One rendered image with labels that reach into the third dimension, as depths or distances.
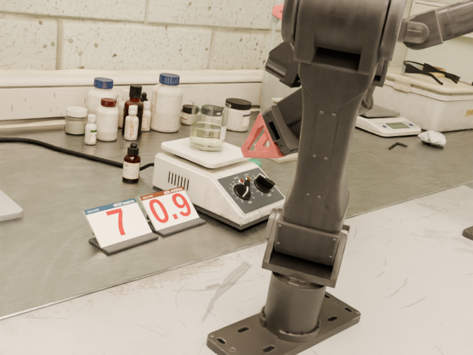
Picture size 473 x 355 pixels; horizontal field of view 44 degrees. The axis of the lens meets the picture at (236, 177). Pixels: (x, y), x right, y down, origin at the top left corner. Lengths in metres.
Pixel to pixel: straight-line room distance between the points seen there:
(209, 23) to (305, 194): 1.07
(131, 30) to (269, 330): 0.95
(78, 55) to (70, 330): 0.85
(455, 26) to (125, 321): 0.72
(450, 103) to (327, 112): 1.41
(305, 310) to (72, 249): 0.33
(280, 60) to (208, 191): 0.25
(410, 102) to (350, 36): 1.47
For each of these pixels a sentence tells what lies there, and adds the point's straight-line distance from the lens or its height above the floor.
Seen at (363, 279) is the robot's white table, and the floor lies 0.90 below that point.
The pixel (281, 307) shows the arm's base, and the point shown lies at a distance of 0.65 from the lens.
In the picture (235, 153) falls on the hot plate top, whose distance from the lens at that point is 0.99.
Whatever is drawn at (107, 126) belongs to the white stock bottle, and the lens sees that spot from 1.26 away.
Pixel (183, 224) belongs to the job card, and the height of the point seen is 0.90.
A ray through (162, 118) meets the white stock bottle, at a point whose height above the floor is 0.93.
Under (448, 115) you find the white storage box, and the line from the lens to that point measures 1.93.
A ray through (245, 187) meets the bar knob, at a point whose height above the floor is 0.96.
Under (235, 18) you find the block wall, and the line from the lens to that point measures 1.67.
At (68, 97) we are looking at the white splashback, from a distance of 1.35.
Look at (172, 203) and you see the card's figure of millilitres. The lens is 0.91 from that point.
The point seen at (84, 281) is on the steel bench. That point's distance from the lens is 0.74.
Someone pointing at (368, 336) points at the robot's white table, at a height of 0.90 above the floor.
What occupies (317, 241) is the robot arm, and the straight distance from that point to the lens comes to 0.62.
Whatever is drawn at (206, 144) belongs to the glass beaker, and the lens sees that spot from 0.96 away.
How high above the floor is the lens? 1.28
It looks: 19 degrees down
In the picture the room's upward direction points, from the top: 9 degrees clockwise
